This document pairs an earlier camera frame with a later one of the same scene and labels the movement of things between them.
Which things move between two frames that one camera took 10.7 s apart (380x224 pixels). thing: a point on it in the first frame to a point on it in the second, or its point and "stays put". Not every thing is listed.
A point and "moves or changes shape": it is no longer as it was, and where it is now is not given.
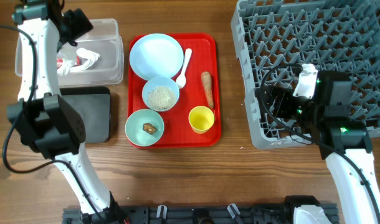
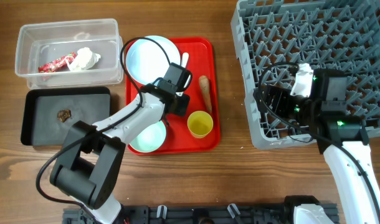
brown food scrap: [149, 128] moves or changes shape
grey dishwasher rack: [351, 36] stays put
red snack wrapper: [60, 61] to [58, 64]
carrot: [207, 81] moves or changes shape
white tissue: [68, 66] moves or changes shape
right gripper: [284, 96] stays put
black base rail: [185, 214] stays put
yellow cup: [200, 119] moves or changes shape
